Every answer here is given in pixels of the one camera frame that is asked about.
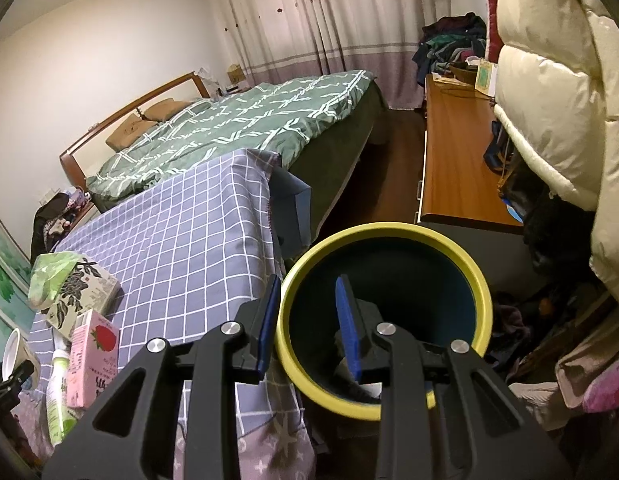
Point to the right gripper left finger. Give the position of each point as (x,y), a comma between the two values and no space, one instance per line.
(130,430)

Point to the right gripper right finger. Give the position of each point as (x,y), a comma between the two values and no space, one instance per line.
(444,413)

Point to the white yogurt cup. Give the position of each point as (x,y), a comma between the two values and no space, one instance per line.
(16,352)

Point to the white green drink bottle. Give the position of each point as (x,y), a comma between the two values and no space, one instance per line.
(60,418)

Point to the pink strawberry milk carton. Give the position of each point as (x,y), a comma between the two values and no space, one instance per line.
(93,359)

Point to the black white patterned box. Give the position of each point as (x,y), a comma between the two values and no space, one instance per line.
(88,286)

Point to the green plastic bag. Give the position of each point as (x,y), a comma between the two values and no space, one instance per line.
(49,272)

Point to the yellow rimmed trash bin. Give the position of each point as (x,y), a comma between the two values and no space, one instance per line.
(419,279)

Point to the sliding wardrobe door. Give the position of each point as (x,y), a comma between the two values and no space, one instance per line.
(15,274)

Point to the purple patterned cloth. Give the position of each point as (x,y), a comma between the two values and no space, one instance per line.
(274,451)

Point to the dark clothes on nightstand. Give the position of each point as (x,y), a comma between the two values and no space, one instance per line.
(62,203)

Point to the blue checked tablecloth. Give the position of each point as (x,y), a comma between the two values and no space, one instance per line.
(188,251)

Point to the white nightstand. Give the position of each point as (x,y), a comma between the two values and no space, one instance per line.
(63,226)

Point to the wooden desk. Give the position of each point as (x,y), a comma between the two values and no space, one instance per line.
(457,188)

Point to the wooden bed headboard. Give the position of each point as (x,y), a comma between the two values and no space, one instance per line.
(85,156)

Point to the brown pillow left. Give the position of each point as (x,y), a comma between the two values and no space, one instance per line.
(128,132)

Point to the brown pillow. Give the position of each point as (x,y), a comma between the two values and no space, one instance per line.
(164,110)
(128,132)

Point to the brown pillow right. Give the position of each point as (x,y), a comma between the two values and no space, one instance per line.
(164,110)

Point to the cream puffer jacket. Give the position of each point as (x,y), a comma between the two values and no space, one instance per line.
(557,94)

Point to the pile of clothes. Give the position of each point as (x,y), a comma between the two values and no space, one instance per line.
(444,41)

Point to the red dotted quilted coat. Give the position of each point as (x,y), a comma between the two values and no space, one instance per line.
(493,40)

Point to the yellow tissue box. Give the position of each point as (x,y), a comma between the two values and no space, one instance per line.
(236,74)

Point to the pink white curtain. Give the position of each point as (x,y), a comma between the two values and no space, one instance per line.
(277,40)

